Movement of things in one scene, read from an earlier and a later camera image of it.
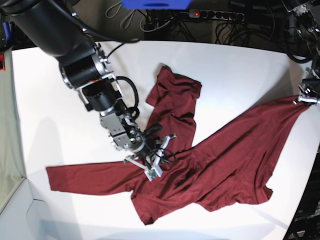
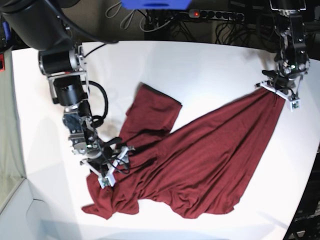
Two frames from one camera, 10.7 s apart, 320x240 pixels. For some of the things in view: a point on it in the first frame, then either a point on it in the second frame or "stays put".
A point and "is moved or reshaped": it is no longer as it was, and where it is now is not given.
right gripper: [310, 87] -> [284, 83]
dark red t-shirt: [231, 166] is moved or reshaped
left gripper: [149, 148] -> [105, 163]
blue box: [156, 4] stays put
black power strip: [216, 15] stays put
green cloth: [12, 170] stays put
